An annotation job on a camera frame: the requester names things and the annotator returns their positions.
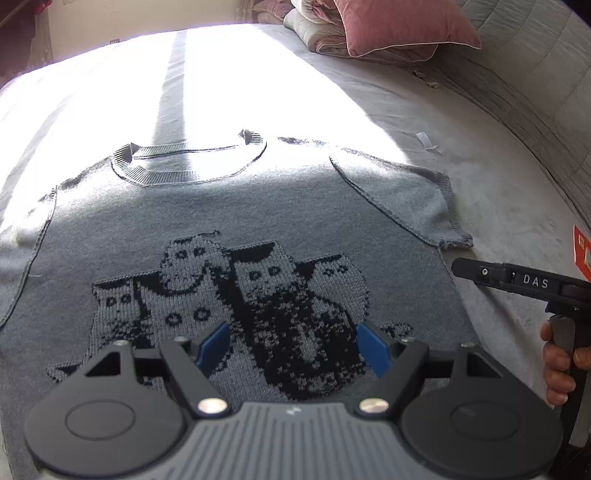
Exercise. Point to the grey bed sheet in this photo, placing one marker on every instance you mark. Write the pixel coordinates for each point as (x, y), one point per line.
(218, 86)

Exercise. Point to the orange red paper card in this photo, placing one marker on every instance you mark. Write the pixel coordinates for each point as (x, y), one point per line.
(582, 252)

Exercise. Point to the small white paper tag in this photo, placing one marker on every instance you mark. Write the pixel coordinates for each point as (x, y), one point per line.
(427, 143)

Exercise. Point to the pink velvet pillow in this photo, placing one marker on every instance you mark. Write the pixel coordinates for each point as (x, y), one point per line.
(377, 25)

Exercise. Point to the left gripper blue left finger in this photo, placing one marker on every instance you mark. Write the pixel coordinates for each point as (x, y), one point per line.
(210, 347)

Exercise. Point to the grey quilted headboard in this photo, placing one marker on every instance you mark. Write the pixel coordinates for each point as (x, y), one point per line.
(532, 74)

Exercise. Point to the person right hand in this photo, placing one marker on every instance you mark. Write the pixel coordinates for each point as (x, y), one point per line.
(557, 364)

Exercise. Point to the grey knitted cat sweater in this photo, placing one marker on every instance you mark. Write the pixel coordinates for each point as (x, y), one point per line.
(293, 242)

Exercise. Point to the dark clothes hanging on wall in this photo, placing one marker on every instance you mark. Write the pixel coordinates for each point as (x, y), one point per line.
(19, 26)

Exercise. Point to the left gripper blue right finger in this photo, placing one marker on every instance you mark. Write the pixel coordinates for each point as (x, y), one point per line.
(377, 348)

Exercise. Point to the folded white pink quilt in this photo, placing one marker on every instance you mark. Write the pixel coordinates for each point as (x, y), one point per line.
(319, 26)

